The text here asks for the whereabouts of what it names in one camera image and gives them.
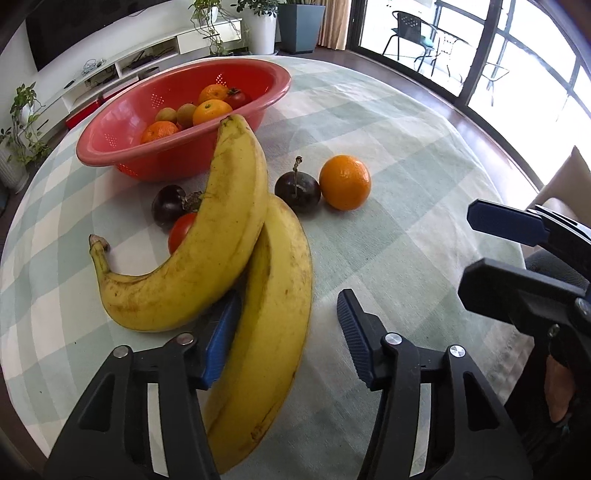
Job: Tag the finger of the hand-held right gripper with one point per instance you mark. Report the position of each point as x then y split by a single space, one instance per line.
503 290
508 224

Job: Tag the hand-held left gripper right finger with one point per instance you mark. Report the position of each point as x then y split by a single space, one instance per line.
353 332

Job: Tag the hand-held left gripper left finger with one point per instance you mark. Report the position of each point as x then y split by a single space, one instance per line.
221 341

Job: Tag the yellow spotted banana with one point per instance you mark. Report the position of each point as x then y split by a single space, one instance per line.
272 300

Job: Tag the red tomato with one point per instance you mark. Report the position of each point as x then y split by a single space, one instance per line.
180 235
238 98

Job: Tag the curved banana with long stem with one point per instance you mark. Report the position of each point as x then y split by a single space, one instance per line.
221 221

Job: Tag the small brown dried fruit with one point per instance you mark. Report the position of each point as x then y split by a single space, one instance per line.
193 201

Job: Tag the dark plum with stem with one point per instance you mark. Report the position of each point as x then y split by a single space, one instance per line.
298 191

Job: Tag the red plastic colander bowl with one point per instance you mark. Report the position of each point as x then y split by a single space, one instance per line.
152 157

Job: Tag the large orange mandarin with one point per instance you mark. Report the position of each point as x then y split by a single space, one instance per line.
158 131

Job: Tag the brown longan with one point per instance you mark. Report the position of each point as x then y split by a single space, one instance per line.
186 114
165 114

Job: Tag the person's right hand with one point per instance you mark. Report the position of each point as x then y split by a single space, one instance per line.
557 390

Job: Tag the grey cloth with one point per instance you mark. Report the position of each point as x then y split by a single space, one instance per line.
549 266

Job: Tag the beige sofa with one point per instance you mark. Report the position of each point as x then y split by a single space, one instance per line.
565 184

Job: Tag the green checked tablecloth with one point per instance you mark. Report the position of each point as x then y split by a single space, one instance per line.
392 258

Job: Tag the black balcony chair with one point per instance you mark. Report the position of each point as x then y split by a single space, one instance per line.
496 76
408 30

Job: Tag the sliding glass door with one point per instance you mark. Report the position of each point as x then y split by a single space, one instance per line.
508 69

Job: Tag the balcony glass table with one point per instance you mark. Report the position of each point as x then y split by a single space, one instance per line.
445 46

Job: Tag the beige curtain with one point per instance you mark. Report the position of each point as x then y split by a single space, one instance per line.
334 23

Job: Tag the small grey pot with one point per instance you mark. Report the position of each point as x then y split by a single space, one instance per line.
150 72

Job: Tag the grey-blue tapered planter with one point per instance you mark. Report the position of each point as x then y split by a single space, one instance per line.
302 25

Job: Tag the white television cabinet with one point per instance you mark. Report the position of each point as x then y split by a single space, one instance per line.
152 50

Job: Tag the trailing pothos plant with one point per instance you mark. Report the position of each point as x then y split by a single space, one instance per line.
25 115
207 18

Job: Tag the tall white round planter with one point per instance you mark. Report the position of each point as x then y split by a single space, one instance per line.
262 30

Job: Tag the bushy schefflera plant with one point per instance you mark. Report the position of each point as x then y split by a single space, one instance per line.
258 4

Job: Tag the wall television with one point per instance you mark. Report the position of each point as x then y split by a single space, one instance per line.
69 27

